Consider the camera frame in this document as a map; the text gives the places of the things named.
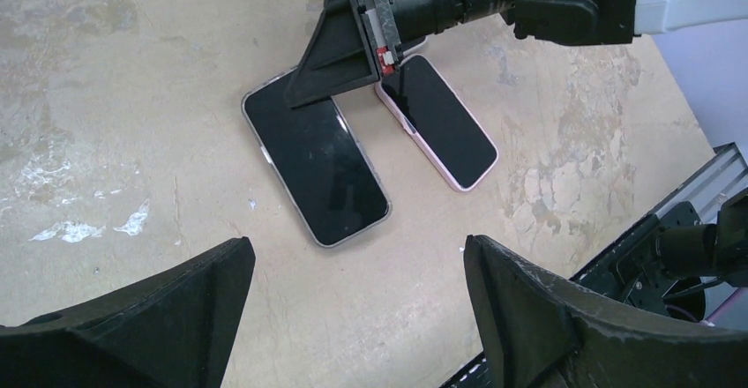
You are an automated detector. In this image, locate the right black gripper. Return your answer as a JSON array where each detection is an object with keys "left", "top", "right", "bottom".
[{"left": 285, "top": 0, "right": 403, "bottom": 108}]

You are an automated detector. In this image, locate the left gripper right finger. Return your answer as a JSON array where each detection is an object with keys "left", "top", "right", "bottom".
[{"left": 463, "top": 235, "right": 747, "bottom": 387}]

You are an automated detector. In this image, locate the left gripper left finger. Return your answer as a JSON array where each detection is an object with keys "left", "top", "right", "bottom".
[{"left": 1, "top": 237, "right": 256, "bottom": 387}]

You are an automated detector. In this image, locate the black phone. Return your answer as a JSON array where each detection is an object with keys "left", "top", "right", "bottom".
[{"left": 375, "top": 54, "right": 498, "bottom": 192}]

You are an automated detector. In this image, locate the black phone face down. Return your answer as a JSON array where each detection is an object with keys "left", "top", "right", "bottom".
[{"left": 243, "top": 72, "right": 390, "bottom": 248}]

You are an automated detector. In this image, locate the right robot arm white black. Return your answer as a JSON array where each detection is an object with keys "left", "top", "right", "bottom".
[{"left": 285, "top": 0, "right": 747, "bottom": 108}]

